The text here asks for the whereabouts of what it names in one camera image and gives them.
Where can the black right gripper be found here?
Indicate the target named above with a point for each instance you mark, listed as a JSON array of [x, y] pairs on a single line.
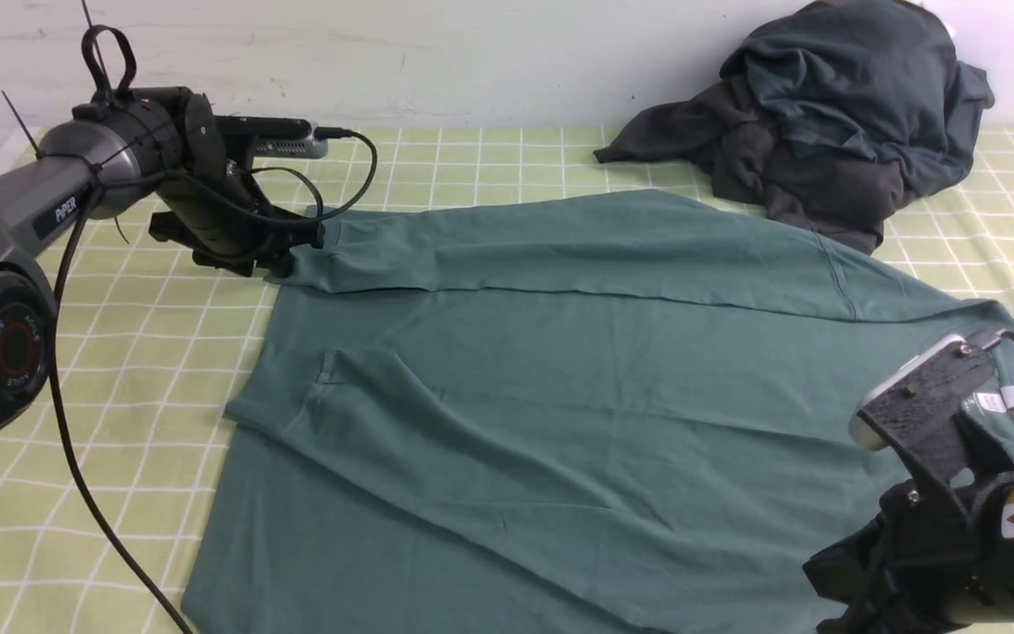
[[913, 569]]

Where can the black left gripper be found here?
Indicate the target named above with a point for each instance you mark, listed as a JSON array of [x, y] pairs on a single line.
[[216, 206]]

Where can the green long-sleeved shirt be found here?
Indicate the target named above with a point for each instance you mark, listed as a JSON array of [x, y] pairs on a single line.
[[618, 413]]

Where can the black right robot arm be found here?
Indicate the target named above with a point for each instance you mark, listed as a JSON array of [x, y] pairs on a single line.
[[997, 532]]

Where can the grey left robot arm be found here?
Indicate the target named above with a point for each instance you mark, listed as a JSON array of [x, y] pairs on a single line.
[[117, 149]]

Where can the green checkered tablecloth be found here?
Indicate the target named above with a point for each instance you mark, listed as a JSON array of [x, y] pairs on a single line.
[[152, 347]]

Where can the dark grey crumpled garment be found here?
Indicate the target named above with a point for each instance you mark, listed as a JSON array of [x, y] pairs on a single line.
[[738, 144]]

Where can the dark teal crumpled garment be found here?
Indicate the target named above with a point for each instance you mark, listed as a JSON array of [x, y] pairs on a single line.
[[878, 81]]

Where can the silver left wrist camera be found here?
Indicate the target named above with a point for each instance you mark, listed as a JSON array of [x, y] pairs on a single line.
[[249, 137]]

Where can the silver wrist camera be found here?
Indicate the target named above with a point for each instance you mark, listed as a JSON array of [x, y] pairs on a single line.
[[249, 137], [919, 412]]

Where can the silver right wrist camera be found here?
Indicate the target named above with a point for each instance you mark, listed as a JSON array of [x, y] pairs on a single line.
[[919, 412]]

